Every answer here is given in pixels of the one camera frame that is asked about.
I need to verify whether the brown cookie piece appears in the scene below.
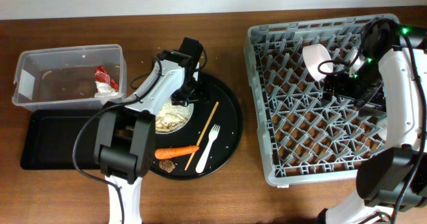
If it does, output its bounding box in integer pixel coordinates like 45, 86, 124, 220
159, 159, 176, 173

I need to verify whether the grey dishwasher rack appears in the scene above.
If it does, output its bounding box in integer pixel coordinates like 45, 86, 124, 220
244, 14, 401, 187

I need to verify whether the white plastic fork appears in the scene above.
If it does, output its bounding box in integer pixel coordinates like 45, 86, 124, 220
195, 124, 220, 173

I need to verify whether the round black tray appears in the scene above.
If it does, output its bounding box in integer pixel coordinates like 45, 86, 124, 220
151, 73, 243, 181

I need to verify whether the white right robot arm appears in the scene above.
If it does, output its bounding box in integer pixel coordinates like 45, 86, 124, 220
314, 18, 426, 223

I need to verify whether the orange carrot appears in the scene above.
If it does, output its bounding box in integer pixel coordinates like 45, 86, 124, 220
155, 145, 199, 160

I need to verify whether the black square bin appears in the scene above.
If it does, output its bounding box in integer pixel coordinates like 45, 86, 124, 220
20, 109, 97, 170

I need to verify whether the cream cup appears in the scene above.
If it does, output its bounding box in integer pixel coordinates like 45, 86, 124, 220
376, 117, 388, 141

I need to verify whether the white tissue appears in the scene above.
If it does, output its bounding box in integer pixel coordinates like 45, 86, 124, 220
94, 81, 118, 98

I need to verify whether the grey plate with food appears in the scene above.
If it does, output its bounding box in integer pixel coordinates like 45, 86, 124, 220
155, 98, 194, 134

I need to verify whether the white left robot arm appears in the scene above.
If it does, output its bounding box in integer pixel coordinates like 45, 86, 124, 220
72, 37, 207, 223

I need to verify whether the wooden chopstick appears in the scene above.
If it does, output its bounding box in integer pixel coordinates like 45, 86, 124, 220
184, 101, 219, 171

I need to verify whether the pink bowl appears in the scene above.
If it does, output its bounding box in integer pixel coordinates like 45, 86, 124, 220
302, 44, 333, 81

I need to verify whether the red snack wrapper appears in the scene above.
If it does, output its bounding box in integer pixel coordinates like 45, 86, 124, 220
94, 65, 119, 91

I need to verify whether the clear plastic waste bin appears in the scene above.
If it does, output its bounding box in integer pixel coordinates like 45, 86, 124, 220
12, 44, 127, 111

